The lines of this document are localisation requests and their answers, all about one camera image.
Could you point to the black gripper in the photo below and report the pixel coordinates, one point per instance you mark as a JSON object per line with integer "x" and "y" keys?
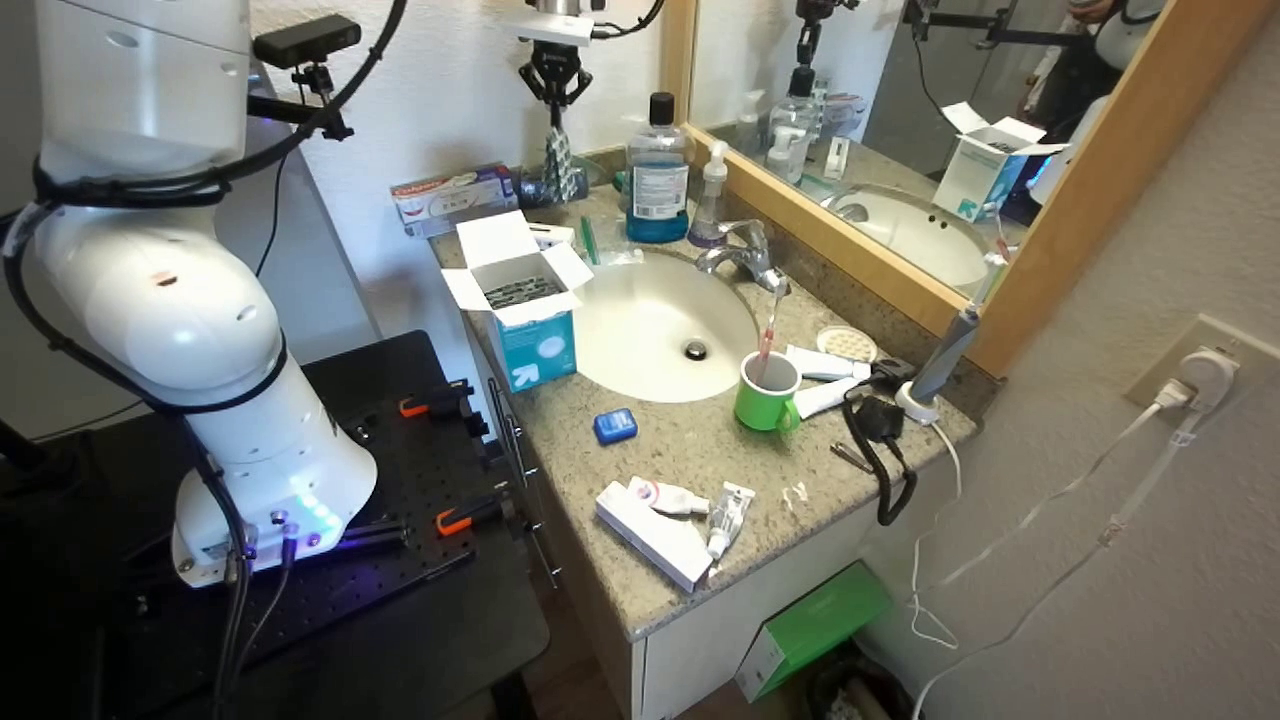
{"x": 563, "y": 38}

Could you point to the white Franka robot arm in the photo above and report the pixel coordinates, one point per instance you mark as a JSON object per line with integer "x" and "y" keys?
{"x": 162, "y": 305}

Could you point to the small dark box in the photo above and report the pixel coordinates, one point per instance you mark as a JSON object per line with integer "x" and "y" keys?
{"x": 529, "y": 188}

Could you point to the white oval sink basin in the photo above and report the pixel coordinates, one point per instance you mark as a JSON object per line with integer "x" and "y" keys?
{"x": 643, "y": 324}

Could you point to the white teal cardboard box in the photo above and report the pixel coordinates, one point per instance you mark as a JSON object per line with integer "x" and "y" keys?
{"x": 542, "y": 346}

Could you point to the long white toothpaste box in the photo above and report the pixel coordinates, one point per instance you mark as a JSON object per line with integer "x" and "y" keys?
{"x": 655, "y": 540}

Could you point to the green box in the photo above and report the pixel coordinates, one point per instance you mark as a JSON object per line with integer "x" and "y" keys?
{"x": 822, "y": 624}

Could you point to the blue mouthwash bottle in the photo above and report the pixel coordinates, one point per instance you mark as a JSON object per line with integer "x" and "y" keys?
{"x": 657, "y": 183}

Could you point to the green toothbrush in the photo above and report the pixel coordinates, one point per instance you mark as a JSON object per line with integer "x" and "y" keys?
{"x": 585, "y": 241}

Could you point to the blue white toothpaste carton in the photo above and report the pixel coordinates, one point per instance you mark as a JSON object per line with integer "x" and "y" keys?
{"x": 451, "y": 201}

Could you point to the clear pump soap bottle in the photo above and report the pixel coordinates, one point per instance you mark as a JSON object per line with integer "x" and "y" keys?
{"x": 708, "y": 201}

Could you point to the stack of foil packet strips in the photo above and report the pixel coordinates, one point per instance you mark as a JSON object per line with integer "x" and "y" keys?
{"x": 521, "y": 284}

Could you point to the chrome faucet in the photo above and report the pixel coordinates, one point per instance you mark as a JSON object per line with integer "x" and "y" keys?
{"x": 742, "y": 250}

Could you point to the wooden framed mirror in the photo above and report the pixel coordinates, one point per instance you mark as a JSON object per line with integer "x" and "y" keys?
{"x": 854, "y": 246}

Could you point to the orange black bar clamp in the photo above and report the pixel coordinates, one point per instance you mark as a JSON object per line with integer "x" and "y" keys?
{"x": 464, "y": 522}
{"x": 432, "y": 407}

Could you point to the small blue floss container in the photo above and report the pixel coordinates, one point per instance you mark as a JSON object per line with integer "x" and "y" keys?
{"x": 613, "y": 424}

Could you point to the green cup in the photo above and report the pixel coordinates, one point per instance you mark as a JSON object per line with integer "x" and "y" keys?
{"x": 763, "y": 401}

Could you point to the round white cotton pad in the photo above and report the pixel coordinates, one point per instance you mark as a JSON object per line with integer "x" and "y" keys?
{"x": 844, "y": 340}

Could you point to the blue white toothpaste tube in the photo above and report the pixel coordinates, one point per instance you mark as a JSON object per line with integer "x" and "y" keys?
{"x": 824, "y": 396}

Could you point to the white red toothpaste tube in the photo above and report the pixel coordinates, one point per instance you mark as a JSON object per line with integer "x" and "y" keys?
{"x": 668, "y": 496}

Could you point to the black hair tool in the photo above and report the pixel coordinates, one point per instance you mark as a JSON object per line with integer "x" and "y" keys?
{"x": 875, "y": 421}

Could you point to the small clear silver tube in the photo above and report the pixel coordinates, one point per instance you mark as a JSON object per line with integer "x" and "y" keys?
{"x": 725, "y": 517}

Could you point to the grey electric toothbrush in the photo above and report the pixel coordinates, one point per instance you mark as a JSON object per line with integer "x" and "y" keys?
{"x": 943, "y": 366}

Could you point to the black robot table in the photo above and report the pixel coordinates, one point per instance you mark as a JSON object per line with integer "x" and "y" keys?
{"x": 403, "y": 624}

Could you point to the white vanity cabinet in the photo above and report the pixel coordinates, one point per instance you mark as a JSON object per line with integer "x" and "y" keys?
{"x": 695, "y": 655}

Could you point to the black stereo camera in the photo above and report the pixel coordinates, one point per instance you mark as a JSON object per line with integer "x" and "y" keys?
{"x": 305, "y": 38}

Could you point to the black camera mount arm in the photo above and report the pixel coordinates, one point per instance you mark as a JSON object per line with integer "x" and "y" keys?
{"x": 300, "y": 112}

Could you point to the wall power outlet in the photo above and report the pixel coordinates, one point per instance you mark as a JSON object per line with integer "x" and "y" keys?
{"x": 1206, "y": 366}

